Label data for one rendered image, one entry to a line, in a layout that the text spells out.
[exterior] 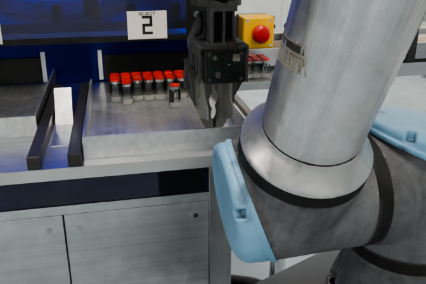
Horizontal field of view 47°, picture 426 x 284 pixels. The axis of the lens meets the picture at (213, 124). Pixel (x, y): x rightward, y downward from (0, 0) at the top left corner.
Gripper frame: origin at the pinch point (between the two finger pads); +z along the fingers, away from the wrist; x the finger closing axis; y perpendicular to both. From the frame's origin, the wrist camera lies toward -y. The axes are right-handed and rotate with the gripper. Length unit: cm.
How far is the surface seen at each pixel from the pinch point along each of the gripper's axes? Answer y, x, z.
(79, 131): -5.3, -20.8, 1.6
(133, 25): -36.0, -10.0, -10.5
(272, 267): -52, 30, 69
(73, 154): 3.8, -21.2, 1.7
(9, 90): -39, -37, 3
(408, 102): -264, 215, 92
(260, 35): -32.6, 17.5, -7.9
